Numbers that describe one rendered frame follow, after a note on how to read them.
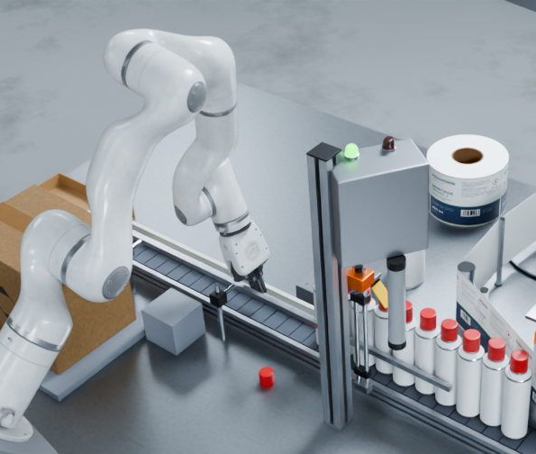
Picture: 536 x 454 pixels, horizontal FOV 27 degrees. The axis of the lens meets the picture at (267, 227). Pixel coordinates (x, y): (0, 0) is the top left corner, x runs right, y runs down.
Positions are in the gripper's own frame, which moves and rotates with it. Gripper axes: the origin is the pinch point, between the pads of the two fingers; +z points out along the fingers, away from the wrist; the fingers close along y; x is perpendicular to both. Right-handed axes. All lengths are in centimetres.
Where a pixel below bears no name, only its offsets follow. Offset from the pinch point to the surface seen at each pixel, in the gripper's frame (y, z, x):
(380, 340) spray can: -2.1, 9.2, -34.7
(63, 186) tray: 12, -18, 82
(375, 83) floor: 229, 43, 157
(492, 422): -2, 26, -57
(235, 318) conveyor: -5.5, 6.0, 5.2
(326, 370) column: -16.8, 6.9, -32.6
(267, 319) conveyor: -2.2, 7.5, -1.6
